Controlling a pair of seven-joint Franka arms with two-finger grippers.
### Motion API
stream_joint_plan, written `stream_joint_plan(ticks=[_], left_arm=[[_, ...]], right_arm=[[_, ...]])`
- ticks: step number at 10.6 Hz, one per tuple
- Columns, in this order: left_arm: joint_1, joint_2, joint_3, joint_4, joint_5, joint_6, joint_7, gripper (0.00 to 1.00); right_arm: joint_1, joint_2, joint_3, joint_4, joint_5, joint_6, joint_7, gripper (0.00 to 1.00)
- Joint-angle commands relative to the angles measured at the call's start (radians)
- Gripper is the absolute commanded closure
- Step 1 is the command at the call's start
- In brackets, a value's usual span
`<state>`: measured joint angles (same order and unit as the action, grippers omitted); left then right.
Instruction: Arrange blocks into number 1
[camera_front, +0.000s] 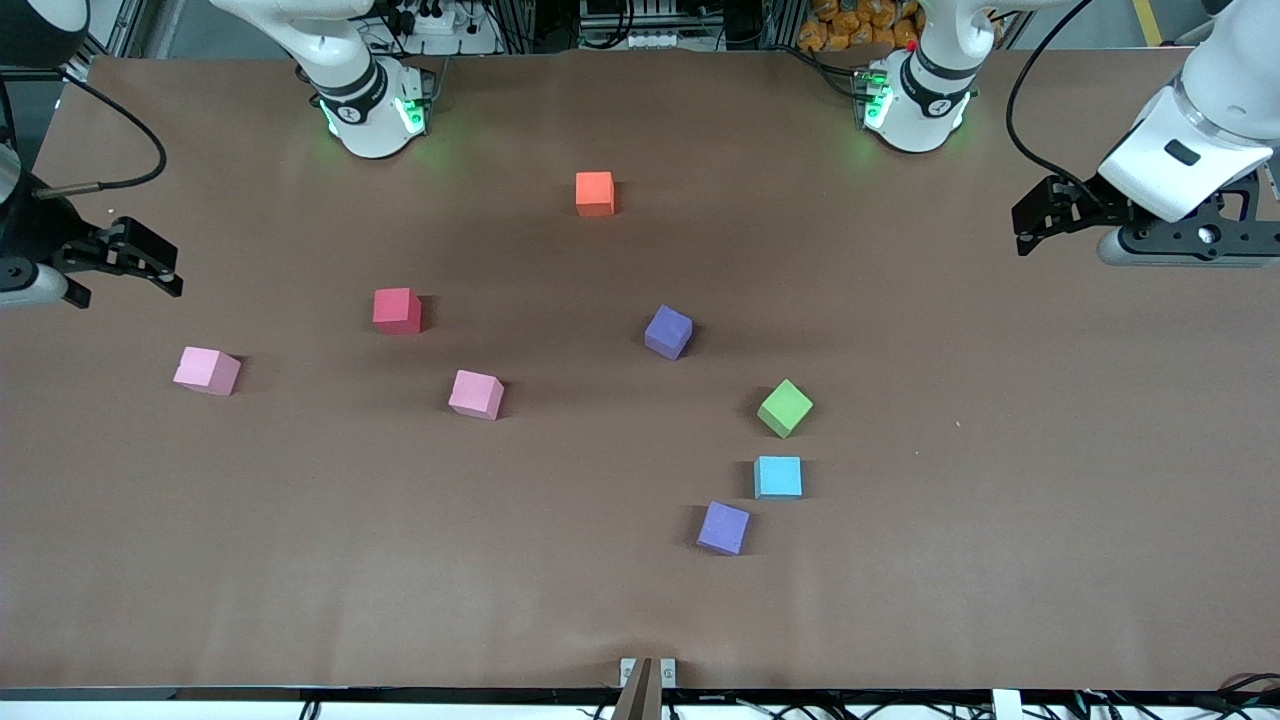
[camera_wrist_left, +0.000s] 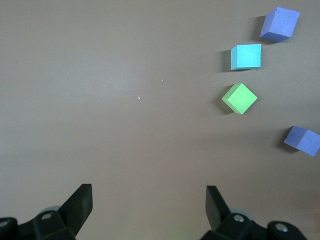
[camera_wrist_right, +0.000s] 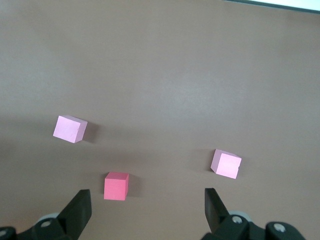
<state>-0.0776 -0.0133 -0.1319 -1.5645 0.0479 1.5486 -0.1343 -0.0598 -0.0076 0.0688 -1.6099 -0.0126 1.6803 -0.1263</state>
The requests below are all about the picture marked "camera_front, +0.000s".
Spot grey equipment rack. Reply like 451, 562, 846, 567
578, 0, 693, 49

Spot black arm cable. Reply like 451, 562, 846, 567
1004, 0, 1103, 206
38, 70, 169, 196

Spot white power strip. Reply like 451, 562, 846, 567
385, 0, 461, 37

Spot orange foam block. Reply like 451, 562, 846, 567
575, 171, 616, 218

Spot brown strip at table edge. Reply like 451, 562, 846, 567
611, 657, 663, 720

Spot orange net bags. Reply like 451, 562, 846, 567
797, 0, 926, 54

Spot paper table cover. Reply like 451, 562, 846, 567
0, 45, 1280, 694

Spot red foam block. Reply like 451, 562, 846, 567
372, 288, 423, 336

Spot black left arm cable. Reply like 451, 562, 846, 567
1004, 0, 1103, 206

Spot pink foam block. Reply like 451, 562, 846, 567
173, 346, 242, 397
448, 369, 505, 421

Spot green foam block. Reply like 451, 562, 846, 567
757, 378, 814, 439

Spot black floor cable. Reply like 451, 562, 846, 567
1213, 672, 1280, 703

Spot small metal table bracket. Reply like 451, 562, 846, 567
620, 657, 677, 690

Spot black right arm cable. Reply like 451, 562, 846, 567
38, 70, 169, 196

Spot light blue foam block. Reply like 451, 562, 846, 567
753, 456, 803, 500

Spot purple foam block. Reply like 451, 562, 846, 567
644, 305, 694, 361
696, 501, 751, 556

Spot aluminium frame post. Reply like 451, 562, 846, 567
88, 0, 153, 59

